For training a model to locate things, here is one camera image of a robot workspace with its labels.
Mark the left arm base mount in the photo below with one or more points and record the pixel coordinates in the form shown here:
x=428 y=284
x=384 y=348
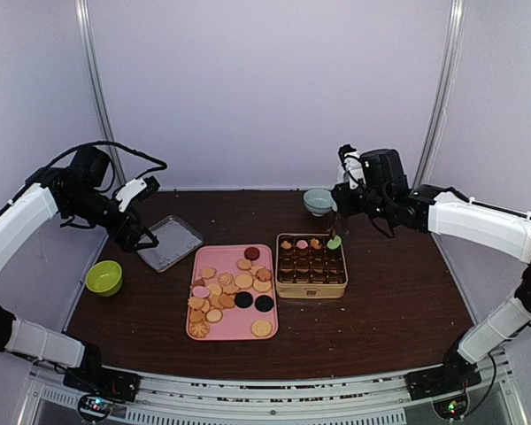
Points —
x=110 y=383

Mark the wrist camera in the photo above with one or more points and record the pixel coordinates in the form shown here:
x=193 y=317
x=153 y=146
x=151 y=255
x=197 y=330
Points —
x=90 y=165
x=382 y=169

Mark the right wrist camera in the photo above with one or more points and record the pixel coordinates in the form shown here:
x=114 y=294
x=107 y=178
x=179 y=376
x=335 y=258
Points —
x=382 y=169

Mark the black sandwich cookie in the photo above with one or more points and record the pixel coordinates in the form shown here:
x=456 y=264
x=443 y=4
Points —
x=243 y=299
x=264 y=303

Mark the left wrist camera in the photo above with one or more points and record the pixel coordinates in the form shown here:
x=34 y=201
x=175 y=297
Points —
x=90 y=165

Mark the green round cookie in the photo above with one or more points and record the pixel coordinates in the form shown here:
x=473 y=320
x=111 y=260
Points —
x=334 y=243

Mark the yellow round cookie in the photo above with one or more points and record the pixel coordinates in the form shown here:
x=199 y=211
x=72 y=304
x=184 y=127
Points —
x=261 y=328

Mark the silver metal tin lid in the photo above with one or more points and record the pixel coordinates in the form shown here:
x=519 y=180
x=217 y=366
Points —
x=176 y=240

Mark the aluminium corner post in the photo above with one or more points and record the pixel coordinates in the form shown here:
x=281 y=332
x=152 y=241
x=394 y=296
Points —
x=87 y=40
x=445 y=85

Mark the aluminium corner post right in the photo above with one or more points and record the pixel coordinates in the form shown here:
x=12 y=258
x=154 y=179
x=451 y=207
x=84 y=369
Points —
x=445 y=85

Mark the swirl butter cookie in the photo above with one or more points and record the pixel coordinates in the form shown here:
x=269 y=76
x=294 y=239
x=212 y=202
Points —
x=199 y=329

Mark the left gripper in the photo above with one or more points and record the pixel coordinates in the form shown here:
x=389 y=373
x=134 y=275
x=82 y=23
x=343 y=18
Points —
x=126 y=243

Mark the green bowl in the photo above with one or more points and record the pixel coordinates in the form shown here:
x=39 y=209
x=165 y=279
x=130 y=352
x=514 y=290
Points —
x=105 y=278

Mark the aluminium corner post left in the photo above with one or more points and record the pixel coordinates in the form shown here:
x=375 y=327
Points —
x=87 y=40

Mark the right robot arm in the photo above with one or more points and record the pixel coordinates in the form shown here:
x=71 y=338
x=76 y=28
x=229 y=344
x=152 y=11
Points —
x=445 y=211

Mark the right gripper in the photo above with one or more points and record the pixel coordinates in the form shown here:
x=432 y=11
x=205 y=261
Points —
x=344 y=204

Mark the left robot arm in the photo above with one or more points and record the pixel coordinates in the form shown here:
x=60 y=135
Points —
x=70 y=186

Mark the pale blue ceramic bowl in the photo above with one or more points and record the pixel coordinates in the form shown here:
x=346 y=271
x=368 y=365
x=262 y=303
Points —
x=319 y=202

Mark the gold cookie tin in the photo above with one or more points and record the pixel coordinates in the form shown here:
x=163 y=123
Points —
x=312 y=272

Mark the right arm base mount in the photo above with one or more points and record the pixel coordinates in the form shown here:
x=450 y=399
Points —
x=437 y=381

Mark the pink tray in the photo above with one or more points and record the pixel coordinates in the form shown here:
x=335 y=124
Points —
x=225 y=271

